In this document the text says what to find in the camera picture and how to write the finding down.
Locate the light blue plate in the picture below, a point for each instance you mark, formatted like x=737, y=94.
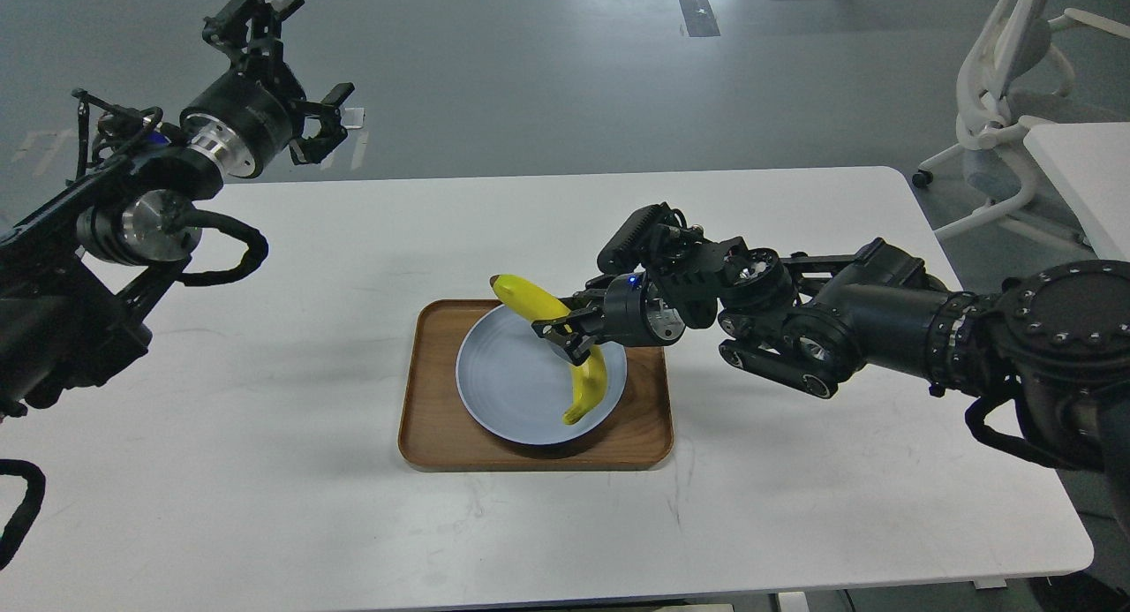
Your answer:
x=515, y=387

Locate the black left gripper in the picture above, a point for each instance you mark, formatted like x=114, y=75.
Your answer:
x=253, y=112

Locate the yellow banana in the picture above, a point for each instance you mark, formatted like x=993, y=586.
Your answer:
x=529, y=301

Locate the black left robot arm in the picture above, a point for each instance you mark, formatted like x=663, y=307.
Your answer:
x=81, y=273

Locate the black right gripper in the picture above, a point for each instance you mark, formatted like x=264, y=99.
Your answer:
x=626, y=309

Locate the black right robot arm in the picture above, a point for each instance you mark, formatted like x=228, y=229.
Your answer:
x=1046, y=359

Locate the brown wooden tray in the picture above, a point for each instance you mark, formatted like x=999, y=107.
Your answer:
x=438, y=434

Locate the white side table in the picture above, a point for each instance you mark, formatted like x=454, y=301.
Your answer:
x=1089, y=165

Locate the white office chair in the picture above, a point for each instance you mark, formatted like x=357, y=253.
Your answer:
x=1013, y=79

